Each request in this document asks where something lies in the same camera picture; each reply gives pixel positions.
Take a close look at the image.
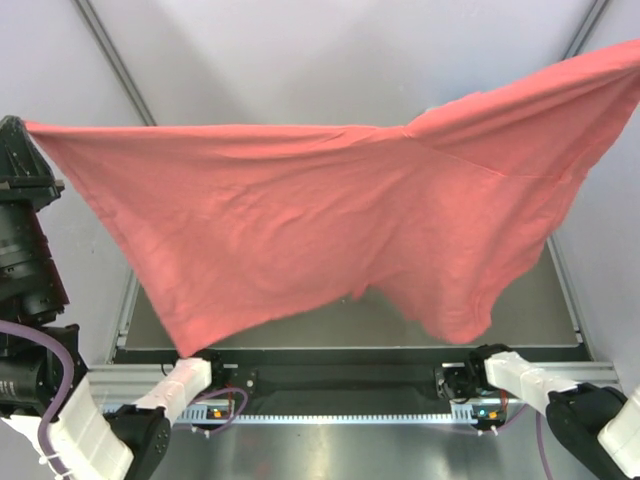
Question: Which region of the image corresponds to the pink t shirt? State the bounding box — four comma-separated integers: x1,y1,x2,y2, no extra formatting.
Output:
26,40,639,357

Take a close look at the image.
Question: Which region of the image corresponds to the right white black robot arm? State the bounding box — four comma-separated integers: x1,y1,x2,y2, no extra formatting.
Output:
465,344,639,479

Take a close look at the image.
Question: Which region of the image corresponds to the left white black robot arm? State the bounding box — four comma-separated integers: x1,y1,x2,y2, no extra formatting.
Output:
1,116,227,479

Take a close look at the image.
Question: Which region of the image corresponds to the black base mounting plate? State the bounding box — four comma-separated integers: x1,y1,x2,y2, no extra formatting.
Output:
112,347,526,415

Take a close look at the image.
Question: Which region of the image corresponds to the left aluminium corner post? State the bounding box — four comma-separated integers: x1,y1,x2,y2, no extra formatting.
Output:
71,0,156,126

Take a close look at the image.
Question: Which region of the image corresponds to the aluminium corner post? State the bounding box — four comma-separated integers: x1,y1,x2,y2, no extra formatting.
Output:
562,0,612,60
71,0,156,126

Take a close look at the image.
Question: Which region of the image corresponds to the aluminium frame rail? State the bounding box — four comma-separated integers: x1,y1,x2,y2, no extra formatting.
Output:
88,362,619,403

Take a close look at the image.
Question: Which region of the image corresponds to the slotted cable duct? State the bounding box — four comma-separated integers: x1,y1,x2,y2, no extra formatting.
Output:
174,403,506,425

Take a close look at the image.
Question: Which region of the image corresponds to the right aluminium corner post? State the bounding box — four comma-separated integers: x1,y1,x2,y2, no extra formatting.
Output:
562,0,612,60

